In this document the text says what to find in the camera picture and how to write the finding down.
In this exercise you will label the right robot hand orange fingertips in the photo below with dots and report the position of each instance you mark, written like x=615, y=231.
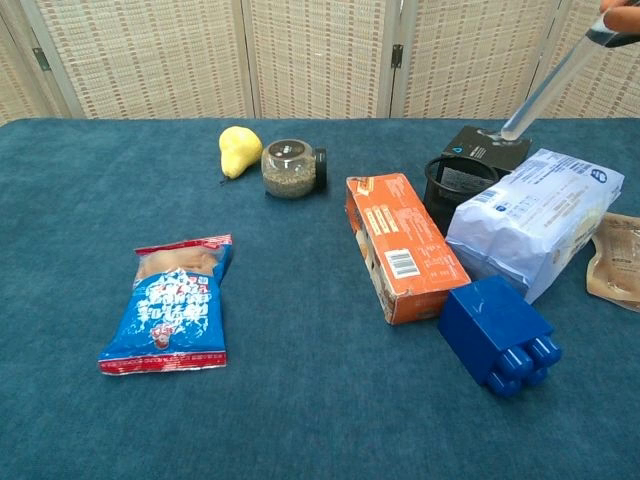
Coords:
x=625, y=15

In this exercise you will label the clear plastic tube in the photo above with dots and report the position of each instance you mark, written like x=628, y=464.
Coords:
x=550, y=80

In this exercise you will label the black mesh filter basket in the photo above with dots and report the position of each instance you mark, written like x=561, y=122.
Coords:
x=439, y=205

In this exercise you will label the woven folding screen panel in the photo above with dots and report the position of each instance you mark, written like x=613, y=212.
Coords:
x=475, y=55
x=20, y=80
x=600, y=85
x=320, y=55
x=145, y=55

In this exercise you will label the black cardboard box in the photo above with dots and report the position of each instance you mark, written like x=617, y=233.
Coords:
x=472, y=146

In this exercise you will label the white blue plastic bag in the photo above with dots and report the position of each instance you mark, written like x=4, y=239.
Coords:
x=530, y=225

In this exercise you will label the black screen hinge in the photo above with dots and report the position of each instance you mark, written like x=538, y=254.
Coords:
x=397, y=55
x=41, y=58

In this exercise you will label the brown spout pouch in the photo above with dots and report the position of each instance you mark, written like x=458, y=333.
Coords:
x=617, y=260

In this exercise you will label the orange cardboard box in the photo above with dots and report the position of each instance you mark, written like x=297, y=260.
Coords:
x=400, y=240

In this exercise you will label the blue building block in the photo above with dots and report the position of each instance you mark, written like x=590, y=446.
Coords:
x=492, y=325

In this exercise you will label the glass jar black lid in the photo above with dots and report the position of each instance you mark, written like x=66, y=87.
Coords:
x=290, y=172

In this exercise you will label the yellow pear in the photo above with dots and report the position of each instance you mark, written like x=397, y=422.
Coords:
x=240, y=150

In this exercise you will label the blue carpet table cover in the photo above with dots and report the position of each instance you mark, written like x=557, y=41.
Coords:
x=300, y=375

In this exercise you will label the blue red snack bag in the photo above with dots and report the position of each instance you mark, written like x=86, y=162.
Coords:
x=172, y=310

